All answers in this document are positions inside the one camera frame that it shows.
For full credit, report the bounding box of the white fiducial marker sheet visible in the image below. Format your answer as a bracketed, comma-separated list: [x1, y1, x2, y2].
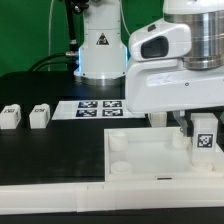
[53, 99, 145, 120]

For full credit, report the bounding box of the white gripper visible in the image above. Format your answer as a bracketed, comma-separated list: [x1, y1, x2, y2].
[125, 19, 224, 136]

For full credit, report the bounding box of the white square table top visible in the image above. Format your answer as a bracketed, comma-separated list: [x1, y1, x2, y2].
[104, 127, 224, 182]

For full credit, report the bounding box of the white front fence bar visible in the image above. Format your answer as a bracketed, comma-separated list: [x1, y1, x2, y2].
[0, 179, 224, 215]

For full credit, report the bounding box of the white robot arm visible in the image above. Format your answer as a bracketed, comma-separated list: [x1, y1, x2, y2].
[78, 0, 224, 113]

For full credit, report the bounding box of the black cable bundle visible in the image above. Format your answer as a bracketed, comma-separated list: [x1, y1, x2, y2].
[28, 51, 81, 72]

